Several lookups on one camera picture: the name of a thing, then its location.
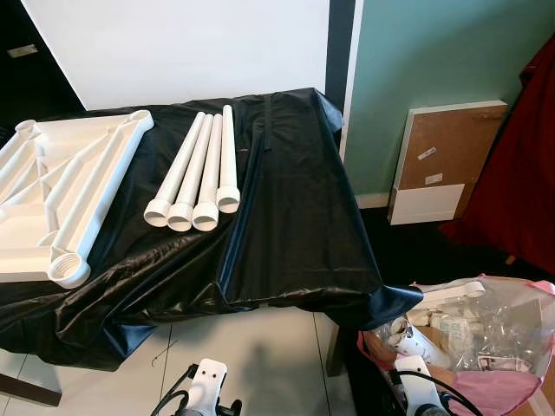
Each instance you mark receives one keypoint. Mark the white plastic table leg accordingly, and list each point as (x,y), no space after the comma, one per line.
(228,156)
(178,169)
(195,169)
(211,169)

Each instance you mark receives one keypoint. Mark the white plastic table top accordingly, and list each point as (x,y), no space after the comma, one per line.
(35,234)

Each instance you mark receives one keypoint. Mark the black plastic table cover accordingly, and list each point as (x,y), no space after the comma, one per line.
(295,217)

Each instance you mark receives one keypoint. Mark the pink rubbish bag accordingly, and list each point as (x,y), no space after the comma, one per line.
(512,390)

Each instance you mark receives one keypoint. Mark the dark red curtain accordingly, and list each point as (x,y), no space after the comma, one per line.
(520,173)

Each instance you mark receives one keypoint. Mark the black door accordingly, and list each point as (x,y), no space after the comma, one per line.
(17,87)

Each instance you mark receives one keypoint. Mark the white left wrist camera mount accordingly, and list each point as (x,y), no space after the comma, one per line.
(206,381)

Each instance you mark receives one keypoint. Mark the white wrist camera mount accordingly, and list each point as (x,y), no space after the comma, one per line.
(418,386)
(206,381)

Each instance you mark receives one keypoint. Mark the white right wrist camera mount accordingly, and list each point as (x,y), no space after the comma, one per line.
(418,386)

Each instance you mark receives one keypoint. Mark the brown board with white frame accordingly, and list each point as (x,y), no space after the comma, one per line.
(451,147)

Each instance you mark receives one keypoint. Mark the dark grey wall post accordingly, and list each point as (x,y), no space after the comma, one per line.
(340,43)

